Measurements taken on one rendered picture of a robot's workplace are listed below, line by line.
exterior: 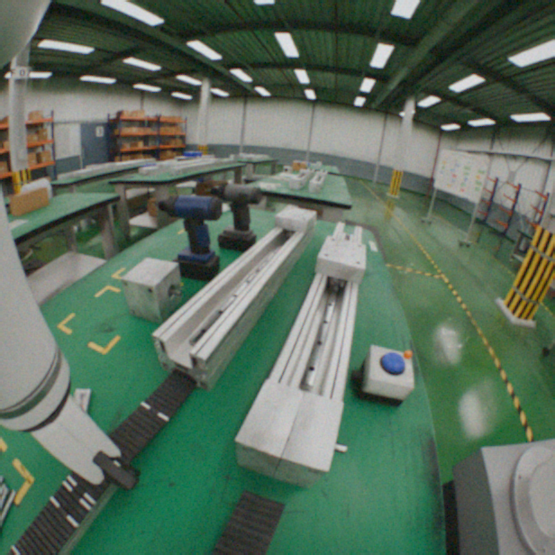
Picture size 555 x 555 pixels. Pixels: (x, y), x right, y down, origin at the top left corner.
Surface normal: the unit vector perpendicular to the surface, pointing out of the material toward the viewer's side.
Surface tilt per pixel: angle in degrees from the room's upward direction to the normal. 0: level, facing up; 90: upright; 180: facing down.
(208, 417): 0
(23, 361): 90
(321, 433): 0
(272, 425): 0
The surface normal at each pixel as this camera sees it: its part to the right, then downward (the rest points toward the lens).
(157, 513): 0.10, -0.86
